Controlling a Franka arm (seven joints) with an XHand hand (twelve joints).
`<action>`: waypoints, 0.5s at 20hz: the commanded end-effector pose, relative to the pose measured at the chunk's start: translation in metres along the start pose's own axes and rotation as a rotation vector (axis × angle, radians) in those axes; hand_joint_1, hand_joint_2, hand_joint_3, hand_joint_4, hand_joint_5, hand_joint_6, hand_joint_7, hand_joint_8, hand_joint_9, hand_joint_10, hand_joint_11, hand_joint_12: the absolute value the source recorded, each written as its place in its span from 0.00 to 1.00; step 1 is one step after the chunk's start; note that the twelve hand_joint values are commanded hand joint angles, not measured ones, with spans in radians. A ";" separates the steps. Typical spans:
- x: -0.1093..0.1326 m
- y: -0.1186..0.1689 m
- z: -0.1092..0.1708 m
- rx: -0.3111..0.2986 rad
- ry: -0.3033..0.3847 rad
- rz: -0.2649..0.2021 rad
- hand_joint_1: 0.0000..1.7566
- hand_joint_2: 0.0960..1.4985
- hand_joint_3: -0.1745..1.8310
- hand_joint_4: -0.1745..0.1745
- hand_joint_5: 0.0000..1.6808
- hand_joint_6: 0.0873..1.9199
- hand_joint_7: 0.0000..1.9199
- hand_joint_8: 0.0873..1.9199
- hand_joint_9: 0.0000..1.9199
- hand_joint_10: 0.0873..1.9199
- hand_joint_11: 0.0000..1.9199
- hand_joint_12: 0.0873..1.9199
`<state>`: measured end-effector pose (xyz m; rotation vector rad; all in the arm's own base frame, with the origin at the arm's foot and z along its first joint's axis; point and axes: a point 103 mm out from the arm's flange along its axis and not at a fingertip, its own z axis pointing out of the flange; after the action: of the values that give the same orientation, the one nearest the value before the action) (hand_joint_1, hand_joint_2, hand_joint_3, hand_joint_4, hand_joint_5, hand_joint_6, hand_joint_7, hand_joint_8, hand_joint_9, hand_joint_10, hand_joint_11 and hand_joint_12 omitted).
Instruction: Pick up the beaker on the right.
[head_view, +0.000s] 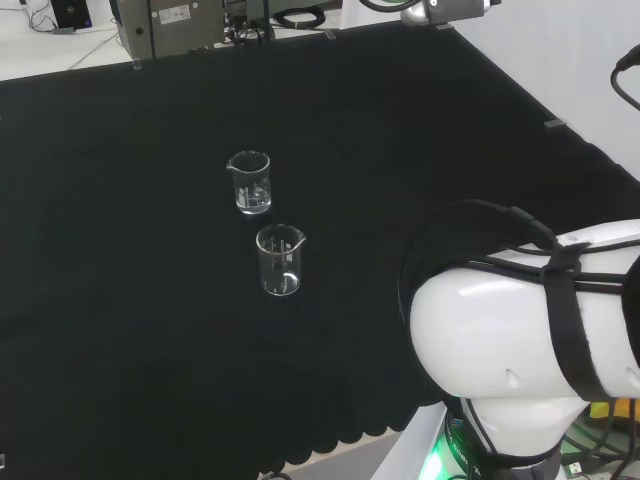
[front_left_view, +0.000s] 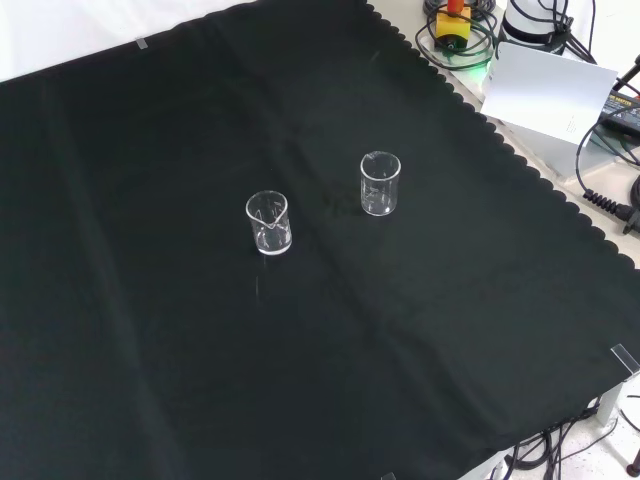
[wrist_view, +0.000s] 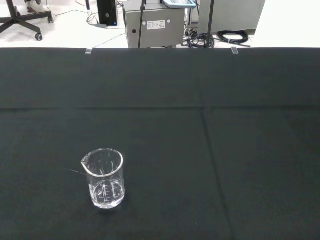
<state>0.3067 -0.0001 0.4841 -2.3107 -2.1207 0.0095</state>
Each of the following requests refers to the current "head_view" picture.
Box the clear glass beaker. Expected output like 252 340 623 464
225 150 273 216
255 223 307 297

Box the black bench cloth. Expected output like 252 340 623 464
0 22 640 476

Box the grey metal cabinet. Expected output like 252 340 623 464
108 0 227 61

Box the black computer tower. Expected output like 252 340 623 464
49 0 93 30

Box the black cable with connector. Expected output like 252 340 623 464
397 198 585 329

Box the coiled black cable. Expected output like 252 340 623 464
272 6 327 29

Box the black cable bundle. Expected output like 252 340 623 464
222 11 277 49

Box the black looped cable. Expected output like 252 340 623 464
610 44 640 112

